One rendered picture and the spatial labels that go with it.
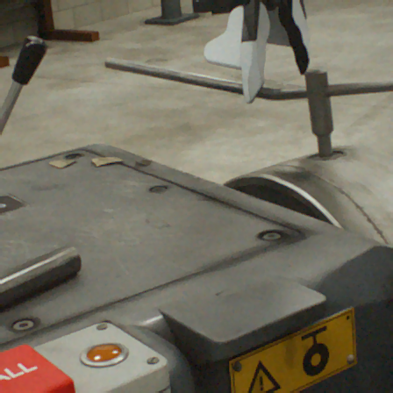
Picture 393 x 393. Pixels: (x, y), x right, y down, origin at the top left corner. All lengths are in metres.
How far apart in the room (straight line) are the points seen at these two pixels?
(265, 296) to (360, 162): 0.35
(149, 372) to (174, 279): 0.13
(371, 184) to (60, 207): 0.29
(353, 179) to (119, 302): 0.35
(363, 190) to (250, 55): 0.16
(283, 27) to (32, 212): 0.34
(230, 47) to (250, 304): 0.36
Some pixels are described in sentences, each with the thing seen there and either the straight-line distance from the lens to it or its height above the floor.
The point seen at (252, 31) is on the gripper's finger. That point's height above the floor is 1.37.
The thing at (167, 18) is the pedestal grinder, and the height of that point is 0.04.
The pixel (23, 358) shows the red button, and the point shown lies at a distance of 0.58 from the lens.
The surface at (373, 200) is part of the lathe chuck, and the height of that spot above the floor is 1.22.
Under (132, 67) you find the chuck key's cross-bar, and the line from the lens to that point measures 1.06.
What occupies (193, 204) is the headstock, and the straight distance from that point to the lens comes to 0.83.
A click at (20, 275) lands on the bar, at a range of 0.68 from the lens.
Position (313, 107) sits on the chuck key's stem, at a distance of 0.98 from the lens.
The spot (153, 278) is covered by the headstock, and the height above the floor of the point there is 1.26.
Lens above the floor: 1.53
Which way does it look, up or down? 19 degrees down
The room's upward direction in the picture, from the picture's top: 5 degrees counter-clockwise
